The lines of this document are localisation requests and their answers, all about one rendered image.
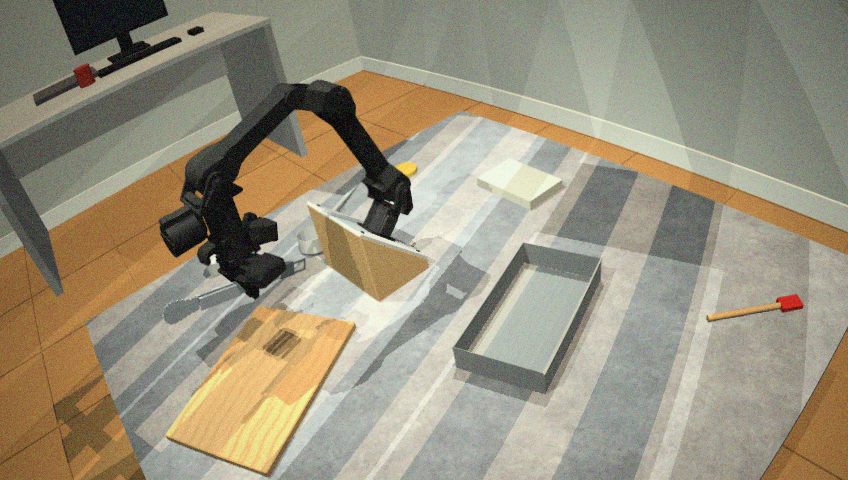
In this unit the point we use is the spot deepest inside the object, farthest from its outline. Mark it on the pale grey cylinder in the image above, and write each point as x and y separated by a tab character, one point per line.
212	269

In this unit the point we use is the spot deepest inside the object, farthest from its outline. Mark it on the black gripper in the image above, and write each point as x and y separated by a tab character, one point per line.
238	263

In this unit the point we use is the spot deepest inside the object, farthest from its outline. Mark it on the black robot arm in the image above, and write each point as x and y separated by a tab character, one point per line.
213	170

